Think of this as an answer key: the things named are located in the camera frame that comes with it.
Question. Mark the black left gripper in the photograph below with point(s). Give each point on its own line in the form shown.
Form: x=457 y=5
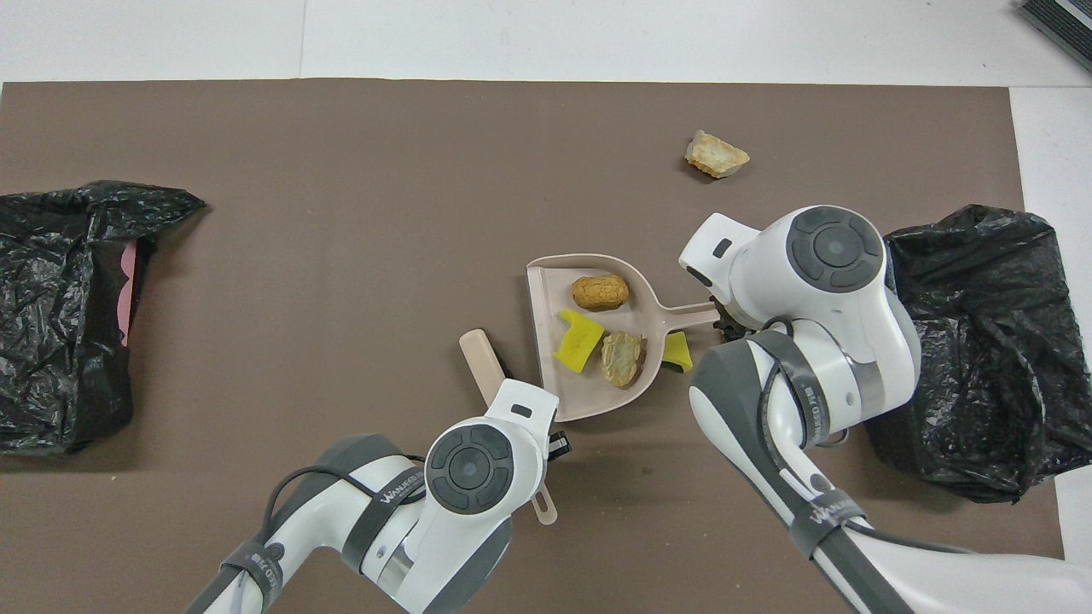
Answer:
x=558 y=445

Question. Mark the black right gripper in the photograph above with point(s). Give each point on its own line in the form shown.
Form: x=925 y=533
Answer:
x=729 y=320

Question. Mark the yellow sponge piece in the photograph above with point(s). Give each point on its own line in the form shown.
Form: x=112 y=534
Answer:
x=678 y=351
x=578 y=343

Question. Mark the beige plastic dustpan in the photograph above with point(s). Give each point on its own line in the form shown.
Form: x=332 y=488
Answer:
x=589 y=392

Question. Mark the beige brush with black bristles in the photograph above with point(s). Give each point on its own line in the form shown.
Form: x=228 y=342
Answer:
x=482 y=362

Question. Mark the brown bread-like lump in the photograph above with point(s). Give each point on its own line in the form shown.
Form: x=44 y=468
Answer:
x=600 y=292

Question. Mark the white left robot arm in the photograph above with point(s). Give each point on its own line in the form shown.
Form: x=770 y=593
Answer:
x=520 y=418

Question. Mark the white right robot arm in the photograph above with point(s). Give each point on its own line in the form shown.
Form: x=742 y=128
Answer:
x=768 y=264

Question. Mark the black trash bag bin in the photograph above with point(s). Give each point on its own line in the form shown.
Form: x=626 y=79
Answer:
x=990 y=358

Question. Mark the black bag bin, pink inside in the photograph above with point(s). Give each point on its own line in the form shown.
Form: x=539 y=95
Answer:
x=60 y=315

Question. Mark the brown table mat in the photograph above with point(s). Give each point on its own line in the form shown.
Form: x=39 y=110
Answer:
x=341 y=170

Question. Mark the dark grey ribbed panel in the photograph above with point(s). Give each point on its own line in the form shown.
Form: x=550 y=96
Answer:
x=1066 y=21

